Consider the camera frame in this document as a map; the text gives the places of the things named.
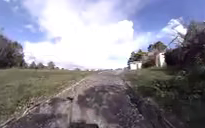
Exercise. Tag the green grass field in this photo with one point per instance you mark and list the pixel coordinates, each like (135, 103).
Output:
(20, 86)

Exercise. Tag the dark clump of trees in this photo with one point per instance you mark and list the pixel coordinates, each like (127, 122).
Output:
(5, 53)

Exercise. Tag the dark tall bushes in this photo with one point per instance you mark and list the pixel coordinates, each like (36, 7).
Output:
(196, 46)

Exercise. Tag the small white building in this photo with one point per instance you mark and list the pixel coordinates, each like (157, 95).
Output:
(135, 65)

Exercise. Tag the weedy grass verge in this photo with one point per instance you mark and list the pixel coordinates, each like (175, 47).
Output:
(170, 96)

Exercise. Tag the grey gravel path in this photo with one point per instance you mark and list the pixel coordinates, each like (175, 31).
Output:
(100, 100)

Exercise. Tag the row of small distant trees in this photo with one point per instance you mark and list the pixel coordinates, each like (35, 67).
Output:
(41, 65)

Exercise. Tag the white building with dark opening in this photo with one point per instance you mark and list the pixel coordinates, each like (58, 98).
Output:
(161, 60)

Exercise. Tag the trees behind white buildings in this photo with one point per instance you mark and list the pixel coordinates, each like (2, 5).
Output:
(156, 46)

